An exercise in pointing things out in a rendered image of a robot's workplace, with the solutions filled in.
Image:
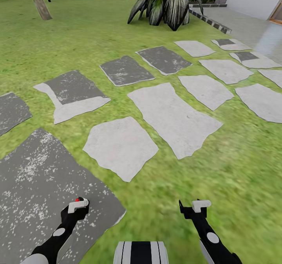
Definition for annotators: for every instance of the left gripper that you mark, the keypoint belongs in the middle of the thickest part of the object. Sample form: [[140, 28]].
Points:
[[79, 214]]

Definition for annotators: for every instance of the robot trunk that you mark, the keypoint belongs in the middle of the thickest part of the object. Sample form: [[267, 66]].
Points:
[[140, 252]]

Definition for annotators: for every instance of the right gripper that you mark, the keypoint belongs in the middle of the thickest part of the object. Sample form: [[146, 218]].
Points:
[[190, 214]]

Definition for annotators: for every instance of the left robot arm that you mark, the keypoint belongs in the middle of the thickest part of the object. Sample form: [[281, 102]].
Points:
[[53, 250]]

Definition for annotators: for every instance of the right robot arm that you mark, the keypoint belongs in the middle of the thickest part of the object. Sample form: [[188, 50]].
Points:
[[212, 248]]

